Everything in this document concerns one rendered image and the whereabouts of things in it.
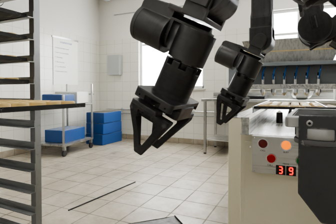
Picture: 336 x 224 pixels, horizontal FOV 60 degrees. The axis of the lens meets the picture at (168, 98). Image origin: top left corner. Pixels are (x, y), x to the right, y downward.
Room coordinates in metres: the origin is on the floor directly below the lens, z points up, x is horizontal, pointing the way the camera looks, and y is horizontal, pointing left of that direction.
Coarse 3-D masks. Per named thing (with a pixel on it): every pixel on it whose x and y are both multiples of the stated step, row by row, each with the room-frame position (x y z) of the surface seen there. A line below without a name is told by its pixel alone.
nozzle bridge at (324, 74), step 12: (312, 60) 1.66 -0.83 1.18; (324, 60) 1.64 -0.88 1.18; (228, 72) 1.85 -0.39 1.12; (264, 72) 1.85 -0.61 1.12; (276, 72) 1.82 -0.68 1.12; (288, 72) 1.79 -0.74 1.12; (300, 72) 1.76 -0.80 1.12; (312, 72) 1.74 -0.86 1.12; (324, 72) 1.71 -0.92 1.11; (228, 84) 1.85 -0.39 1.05; (252, 84) 1.83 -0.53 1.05; (264, 84) 1.80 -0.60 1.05; (276, 84) 1.77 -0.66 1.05; (288, 84) 1.74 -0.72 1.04; (300, 84) 1.72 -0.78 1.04; (312, 84) 1.69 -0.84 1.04; (324, 84) 1.67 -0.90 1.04
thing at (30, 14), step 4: (24, 12) 1.22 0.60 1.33; (28, 12) 1.21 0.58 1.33; (32, 12) 1.20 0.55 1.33; (24, 16) 1.18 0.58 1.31; (28, 16) 1.18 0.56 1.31; (32, 16) 1.20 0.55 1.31; (0, 20) 1.25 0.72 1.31; (4, 20) 1.24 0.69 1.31; (8, 20) 1.24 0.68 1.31; (12, 20) 1.24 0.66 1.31; (16, 20) 1.24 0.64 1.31
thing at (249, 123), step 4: (256, 112) 1.44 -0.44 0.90; (260, 112) 1.48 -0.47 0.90; (264, 112) 1.69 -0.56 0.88; (268, 112) 1.96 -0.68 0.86; (248, 116) 1.22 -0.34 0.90; (252, 116) 1.22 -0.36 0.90; (256, 116) 1.32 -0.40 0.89; (260, 116) 1.49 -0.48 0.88; (264, 116) 1.69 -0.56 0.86; (244, 120) 1.10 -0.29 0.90; (248, 120) 1.10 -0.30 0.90; (252, 120) 1.20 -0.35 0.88; (256, 120) 1.33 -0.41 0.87; (260, 120) 1.49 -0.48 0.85; (244, 124) 1.11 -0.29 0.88; (248, 124) 1.10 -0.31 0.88; (252, 124) 1.20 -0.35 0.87; (256, 124) 1.33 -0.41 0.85; (244, 128) 1.11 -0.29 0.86; (248, 128) 1.10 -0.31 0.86; (252, 128) 1.20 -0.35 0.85; (244, 132) 1.11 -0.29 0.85; (248, 132) 1.10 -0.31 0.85
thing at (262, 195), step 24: (264, 120) 1.64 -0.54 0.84; (240, 144) 1.15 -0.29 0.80; (240, 168) 1.14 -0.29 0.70; (240, 192) 1.14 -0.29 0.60; (264, 192) 1.11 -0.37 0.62; (288, 192) 1.07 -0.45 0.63; (240, 216) 1.14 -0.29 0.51; (264, 216) 1.11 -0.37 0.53; (288, 216) 1.07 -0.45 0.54; (312, 216) 1.04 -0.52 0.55
